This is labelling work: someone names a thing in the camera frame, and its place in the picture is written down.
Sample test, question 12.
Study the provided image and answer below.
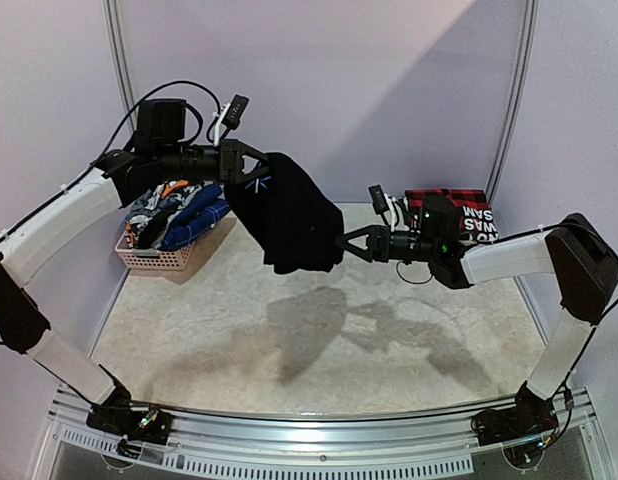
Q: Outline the black t-shirt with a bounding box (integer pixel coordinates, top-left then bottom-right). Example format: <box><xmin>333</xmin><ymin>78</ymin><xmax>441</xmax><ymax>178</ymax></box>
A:
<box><xmin>224</xmin><ymin>152</ymin><xmax>344</xmax><ymax>275</ymax></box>

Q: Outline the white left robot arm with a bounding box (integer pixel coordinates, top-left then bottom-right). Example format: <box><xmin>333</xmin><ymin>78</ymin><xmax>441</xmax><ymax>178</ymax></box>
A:
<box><xmin>0</xmin><ymin>92</ymin><xmax>268</xmax><ymax>434</ymax></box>

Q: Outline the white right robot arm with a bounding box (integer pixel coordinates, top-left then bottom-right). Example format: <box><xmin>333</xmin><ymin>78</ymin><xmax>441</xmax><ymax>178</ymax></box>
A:
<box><xmin>336</xmin><ymin>195</ymin><xmax>618</xmax><ymax>436</ymax></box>

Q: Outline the camouflage orange garment pile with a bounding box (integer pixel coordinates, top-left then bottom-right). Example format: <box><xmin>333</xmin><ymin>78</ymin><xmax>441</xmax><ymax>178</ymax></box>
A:
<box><xmin>125</xmin><ymin>180</ymin><xmax>203</xmax><ymax>250</ymax></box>

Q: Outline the blue plaid garment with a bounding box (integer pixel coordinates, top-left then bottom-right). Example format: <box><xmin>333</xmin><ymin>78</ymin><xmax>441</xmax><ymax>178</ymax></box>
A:
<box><xmin>158</xmin><ymin>184</ymin><xmax>230</xmax><ymax>252</ymax></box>

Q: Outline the red black plaid shirt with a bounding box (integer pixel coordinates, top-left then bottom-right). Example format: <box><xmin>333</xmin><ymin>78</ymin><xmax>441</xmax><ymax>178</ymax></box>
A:
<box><xmin>404</xmin><ymin>188</ymin><xmax>499</xmax><ymax>244</ymax></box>

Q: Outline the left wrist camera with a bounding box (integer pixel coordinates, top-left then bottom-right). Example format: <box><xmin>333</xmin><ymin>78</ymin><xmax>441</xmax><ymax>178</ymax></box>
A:
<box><xmin>207</xmin><ymin>94</ymin><xmax>250</xmax><ymax>146</ymax></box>

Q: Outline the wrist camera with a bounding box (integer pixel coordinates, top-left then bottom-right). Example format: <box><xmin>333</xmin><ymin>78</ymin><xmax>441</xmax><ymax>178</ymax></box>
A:
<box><xmin>368</xmin><ymin>185</ymin><xmax>401</xmax><ymax>231</ymax></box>
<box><xmin>207</xmin><ymin>94</ymin><xmax>250</xmax><ymax>146</ymax></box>

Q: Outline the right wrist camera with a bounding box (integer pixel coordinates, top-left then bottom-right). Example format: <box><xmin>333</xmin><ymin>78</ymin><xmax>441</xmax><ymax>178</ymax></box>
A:
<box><xmin>368</xmin><ymin>185</ymin><xmax>401</xmax><ymax>231</ymax></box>

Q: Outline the left aluminium frame post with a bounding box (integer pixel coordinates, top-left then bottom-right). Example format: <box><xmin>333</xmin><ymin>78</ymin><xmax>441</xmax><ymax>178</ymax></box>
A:
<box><xmin>102</xmin><ymin>0</ymin><xmax>136</xmax><ymax>112</ymax></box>

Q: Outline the aluminium frame post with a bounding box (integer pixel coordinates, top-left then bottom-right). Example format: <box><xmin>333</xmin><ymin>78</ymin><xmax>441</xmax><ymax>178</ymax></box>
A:
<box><xmin>102</xmin><ymin>0</ymin><xmax>136</xmax><ymax>112</ymax></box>
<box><xmin>486</xmin><ymin>0</ymin><xmax>539</xmax><ymax>205</ymax></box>

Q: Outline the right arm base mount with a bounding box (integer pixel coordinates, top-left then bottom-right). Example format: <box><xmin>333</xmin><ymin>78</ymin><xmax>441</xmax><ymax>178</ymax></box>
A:
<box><xmin>470</xmin><ymin>403</ymin><xmax>559</xmax><ymax>446</ymax></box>

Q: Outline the right aluminium frame post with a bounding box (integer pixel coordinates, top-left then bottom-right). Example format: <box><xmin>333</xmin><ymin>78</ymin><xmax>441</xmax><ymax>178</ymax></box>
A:
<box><xmin>486</xmin><ymin>0</ymin><xmax>539</xmax><ymax>205</ymax></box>

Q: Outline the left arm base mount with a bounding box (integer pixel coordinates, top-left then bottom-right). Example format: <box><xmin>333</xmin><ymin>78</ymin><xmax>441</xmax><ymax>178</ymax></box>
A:
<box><xmin>86</xmin><ymin>402</ymin><xmax>174</xmax><ymax>445</ymax></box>

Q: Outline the aluminium front rail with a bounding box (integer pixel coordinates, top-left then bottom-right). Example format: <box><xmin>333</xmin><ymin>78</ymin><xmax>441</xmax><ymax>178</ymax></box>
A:
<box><xmin>34</xmin><ymin>388</ymin><xmax>614</xmax><ymax>479</ymax></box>

